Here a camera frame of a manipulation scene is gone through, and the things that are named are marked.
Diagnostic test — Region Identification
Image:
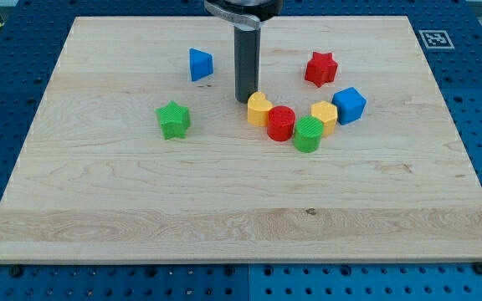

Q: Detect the light wooden board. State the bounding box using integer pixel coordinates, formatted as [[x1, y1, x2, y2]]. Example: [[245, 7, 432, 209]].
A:
[[0, 16, 482, 264]]

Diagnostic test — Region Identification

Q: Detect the robot arm flange with clamp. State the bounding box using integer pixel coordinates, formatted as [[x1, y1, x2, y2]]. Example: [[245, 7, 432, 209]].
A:
[[203, 0, 284, 30]]

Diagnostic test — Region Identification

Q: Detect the green cylinder block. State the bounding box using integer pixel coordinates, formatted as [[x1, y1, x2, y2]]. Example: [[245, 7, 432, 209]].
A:
[[294, 116, 324, 153]]

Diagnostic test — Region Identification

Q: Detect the blue cube block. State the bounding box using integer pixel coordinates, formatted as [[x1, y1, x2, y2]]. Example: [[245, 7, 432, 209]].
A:
[[332, 87, 367, 125]]

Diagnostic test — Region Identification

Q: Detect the red star block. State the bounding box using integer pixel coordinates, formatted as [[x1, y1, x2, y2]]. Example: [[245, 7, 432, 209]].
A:
[[305, 52, 338, 88]]

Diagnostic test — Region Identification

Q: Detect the white fiducial marker tag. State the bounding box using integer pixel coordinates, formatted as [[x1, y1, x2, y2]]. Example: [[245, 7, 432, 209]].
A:
[[418, 29, 454, 49]]

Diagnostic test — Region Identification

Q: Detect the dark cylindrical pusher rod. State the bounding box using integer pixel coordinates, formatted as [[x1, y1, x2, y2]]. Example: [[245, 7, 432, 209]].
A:
[[233, 25, 260, 104]]

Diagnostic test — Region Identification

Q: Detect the yellow heart block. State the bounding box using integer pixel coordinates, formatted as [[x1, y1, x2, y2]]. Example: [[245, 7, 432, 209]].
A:
[[247, 91, 274, 127]]

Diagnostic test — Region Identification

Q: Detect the red cylinder block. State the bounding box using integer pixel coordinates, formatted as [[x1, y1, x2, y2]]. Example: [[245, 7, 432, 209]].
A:
[[267, 105, 296, 141]]

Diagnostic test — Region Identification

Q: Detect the blue triangle block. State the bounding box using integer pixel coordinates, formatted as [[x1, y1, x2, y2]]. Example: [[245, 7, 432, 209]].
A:
[[189, 48, 213, 82]]

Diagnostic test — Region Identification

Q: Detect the green star block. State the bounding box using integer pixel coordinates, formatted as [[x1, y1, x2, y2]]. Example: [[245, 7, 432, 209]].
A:
[[156, 100, 191, 140]]

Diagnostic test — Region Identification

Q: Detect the yellow hexagon block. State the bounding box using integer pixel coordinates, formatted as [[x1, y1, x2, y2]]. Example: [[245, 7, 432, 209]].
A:
[[310, 101, 338, 137]]

